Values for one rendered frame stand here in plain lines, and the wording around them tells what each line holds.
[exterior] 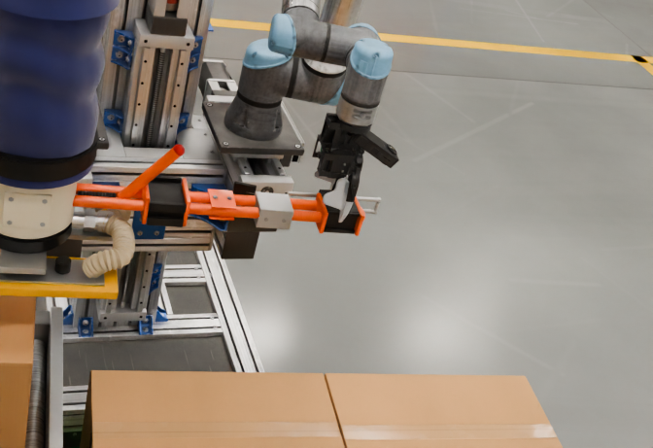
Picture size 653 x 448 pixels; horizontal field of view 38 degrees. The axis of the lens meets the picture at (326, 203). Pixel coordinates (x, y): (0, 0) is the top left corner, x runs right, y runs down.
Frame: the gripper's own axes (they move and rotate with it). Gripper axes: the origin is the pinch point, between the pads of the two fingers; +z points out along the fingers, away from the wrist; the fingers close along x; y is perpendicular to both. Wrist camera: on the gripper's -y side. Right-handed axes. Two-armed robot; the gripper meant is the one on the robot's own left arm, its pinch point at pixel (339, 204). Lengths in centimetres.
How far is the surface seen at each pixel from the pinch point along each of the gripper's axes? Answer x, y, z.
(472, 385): -18, -59, 67
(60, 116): 11, 56, -20
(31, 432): 1, 55, 67
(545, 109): -298, -222, 120
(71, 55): 10, 55, -31
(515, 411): -8, -68, 67
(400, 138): -245, -117, 120
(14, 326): 11, 61, 27
